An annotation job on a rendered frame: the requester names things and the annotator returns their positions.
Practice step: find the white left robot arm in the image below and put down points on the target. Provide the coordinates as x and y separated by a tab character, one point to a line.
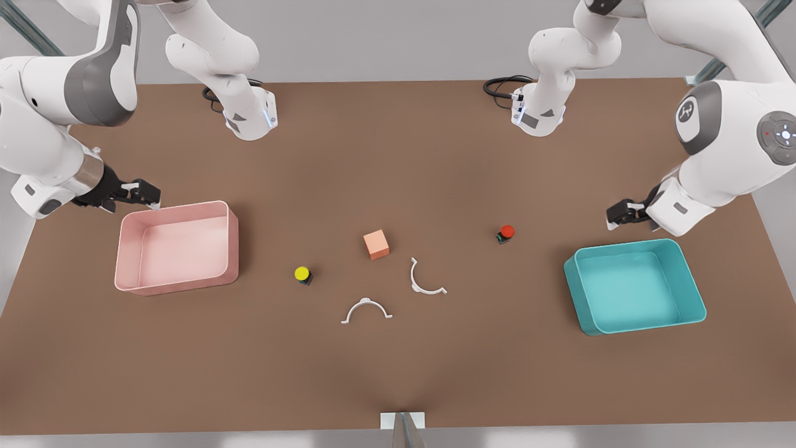
734	124

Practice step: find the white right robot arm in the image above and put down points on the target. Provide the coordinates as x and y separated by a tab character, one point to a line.
50	93

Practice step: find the blue storage box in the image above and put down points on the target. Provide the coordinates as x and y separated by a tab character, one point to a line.
634	286

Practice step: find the pink storage box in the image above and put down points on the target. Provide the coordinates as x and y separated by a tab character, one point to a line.
178	247

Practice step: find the red button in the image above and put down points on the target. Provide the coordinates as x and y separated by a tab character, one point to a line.
505	234

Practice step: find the yellow button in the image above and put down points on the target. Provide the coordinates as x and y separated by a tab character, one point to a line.
303	274

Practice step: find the orange cube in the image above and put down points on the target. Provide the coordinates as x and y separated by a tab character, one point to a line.
376	244

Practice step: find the silver frame post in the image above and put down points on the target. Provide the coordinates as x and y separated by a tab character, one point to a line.
403	429
731	46
28	28

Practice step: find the white curved bracket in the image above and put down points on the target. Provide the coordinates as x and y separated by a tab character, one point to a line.
366	309
423	278

